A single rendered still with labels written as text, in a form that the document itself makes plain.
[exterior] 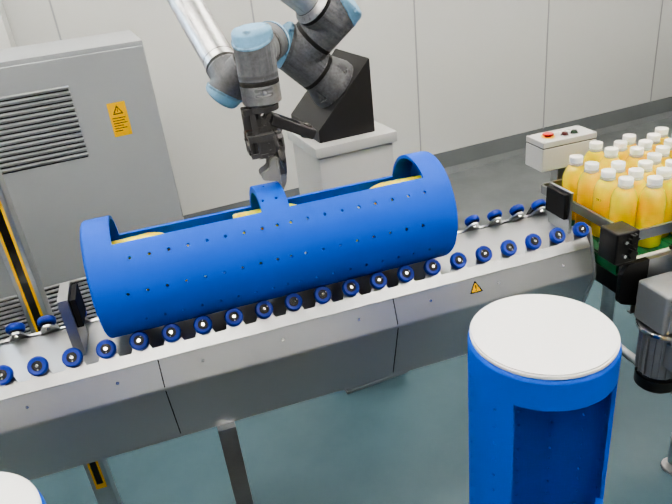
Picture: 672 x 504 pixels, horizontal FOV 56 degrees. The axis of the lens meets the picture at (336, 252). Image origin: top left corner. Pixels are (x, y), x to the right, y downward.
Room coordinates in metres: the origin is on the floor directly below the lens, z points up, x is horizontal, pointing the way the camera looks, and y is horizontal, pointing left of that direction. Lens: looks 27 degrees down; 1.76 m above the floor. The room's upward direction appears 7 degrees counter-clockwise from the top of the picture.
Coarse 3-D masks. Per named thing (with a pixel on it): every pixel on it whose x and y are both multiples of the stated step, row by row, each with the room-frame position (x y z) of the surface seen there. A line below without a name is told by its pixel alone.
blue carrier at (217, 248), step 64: (256, 192) 1.41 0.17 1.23; (320, 192) 1.60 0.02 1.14; (384, 192) 1.41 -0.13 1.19; (448, 192) 1.42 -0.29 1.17; (128, 256) 1.24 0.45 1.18; (192, 256) 1.26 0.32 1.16; (256, 256) 1.28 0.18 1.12; (320, 256) 1.32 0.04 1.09; (384, 256) 1.36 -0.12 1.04; (128, 320) 1.21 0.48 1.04
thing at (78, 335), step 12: (60, 288) 1.32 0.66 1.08; (72, 288) 1.33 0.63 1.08; (60, 300) 1.26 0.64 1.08; (72, 300) 1.27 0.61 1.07; (60, 312) 1.26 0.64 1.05; (72, 312) 1.27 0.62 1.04; (84, 312) 1.32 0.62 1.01; (72, 324) 1.26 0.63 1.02; (84, 324) 1.35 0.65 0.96; (72, 336) 1.26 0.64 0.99; (84, 336) 1.31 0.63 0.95; (84, 348) 1.27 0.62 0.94
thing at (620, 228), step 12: (600, 228) 1.48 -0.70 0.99; (612, 228) 1.45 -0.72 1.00; (624, 228) 1.45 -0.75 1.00; (636, 228) 1.44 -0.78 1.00; (600, 240) 1.47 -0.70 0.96; (612, 240) 1.43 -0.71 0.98; (624, 240) 1.42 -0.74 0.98; (636, 240) 1.41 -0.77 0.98; (600, 252) 1.47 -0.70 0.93; (612, 252) 1.42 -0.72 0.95; (624, 252) 1.42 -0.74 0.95; (636, 252) 1.42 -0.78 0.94; (624, 264) 1.43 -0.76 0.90
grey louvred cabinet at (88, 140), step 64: (0, 64) 2.61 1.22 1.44; (64, 64) 2.67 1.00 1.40; (128, 64) 2.75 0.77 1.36; (0, 128) 2.56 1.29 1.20; (64, 128) 2.64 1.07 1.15; (128, 128) 2.72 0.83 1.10; (64, 192) 2.62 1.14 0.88; (128, 192) 2.70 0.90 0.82; (0, 256) 2.51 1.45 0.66; (64, 256) 2.59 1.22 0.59; (0, 320) 2.47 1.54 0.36
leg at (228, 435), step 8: (224, 424) 1.31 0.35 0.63; (232, 424) 1.30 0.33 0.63; (224, 432) 1.29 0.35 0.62; (232, 432) 1.29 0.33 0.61; (224, 440) 1.29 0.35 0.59; (232, 440) 1.29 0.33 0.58; (224, 448) 1.28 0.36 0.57; (232, 448) 1.29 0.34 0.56; (240, 448) 1.29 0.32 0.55; (224, 456) 1.28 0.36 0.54; (232, 456) 1.29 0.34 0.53; (240, 456) 1.29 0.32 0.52; (232, 464) 1.29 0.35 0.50; (240, 464) 1.29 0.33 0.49; (232, 472) 1.29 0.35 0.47; (240, 472) 1.29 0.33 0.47; (232, 480) 1.28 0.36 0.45; (240, 480) 1.29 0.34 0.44; (232, 488) 1.28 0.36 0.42; (240, 488) 1.29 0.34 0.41; (248, 488) 1.29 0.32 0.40; (240, 496) 1.29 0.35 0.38; (248, 496) 1.29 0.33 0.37
